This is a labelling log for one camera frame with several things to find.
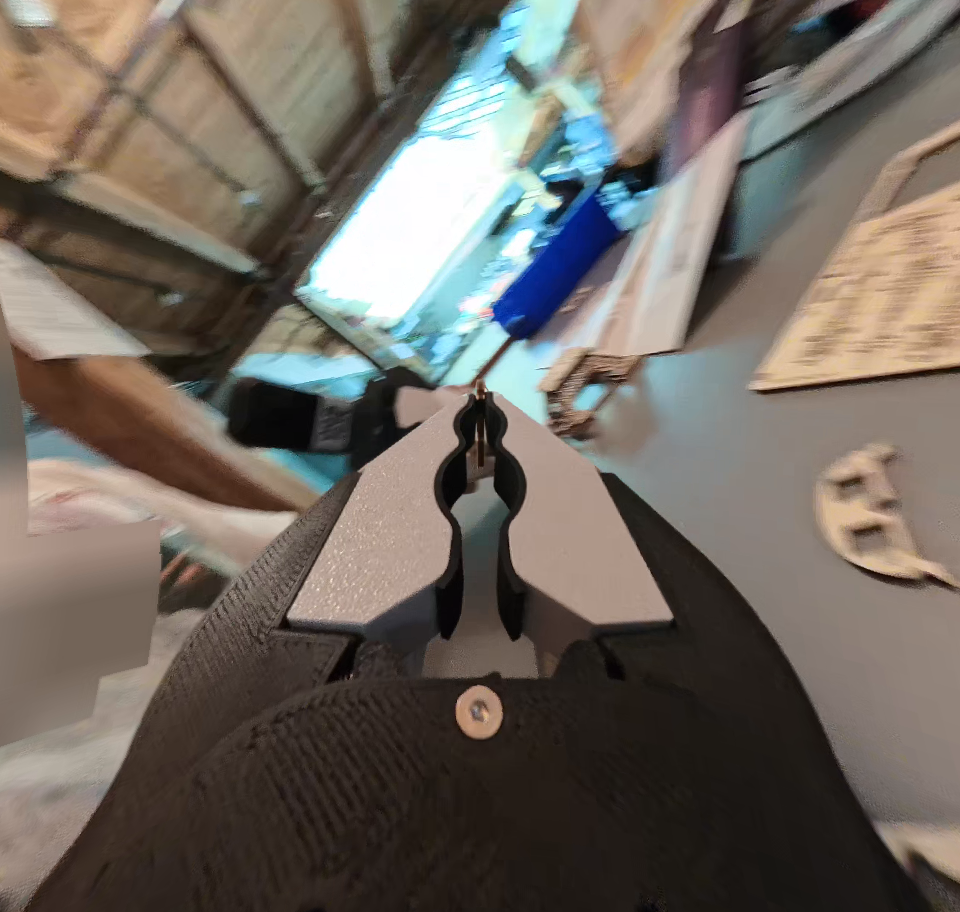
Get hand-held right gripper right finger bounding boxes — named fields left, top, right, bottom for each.
left=483, top=391, right=675, bottom=643

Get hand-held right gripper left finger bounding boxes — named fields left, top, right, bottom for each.
left=285, top=393, right=475, bottom=641

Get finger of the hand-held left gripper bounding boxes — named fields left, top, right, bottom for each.
left=393, top=387, right=462, bottom=431

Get thin dark wooden rod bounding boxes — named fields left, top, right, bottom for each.
left=472, top=379, right=494, bottom=472

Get semicircular wooden piece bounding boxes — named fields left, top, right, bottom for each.
left=813, top=443, right=960, bottom=591

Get person's left forearm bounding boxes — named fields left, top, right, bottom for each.
left=30, top=462, right=301, bottom=568

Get wooden ledge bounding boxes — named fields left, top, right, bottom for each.
left=15, top=349, right=324, bottom=512

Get wooden tower base model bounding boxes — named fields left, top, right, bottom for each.
left=538, top=349, right=645, bottom=439

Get large blue storage bin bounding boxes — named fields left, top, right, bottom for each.
left=491, top=192, right=624, bottom=341

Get folded paper instruction sheet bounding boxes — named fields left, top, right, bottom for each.
left=585, top=113, right=751, bottom=358

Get wooden sheet with tower parts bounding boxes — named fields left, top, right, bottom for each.
left=748, top=120, right=960, bottom=393

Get instruction poster board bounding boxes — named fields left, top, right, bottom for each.
left=573, top=0, right=759, bottom=156

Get purple puzzle box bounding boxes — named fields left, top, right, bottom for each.
left=663, top=0, right=755, bottom=178

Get white flat board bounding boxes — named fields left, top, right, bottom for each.
left=742, top=0, right=960, bottom=163

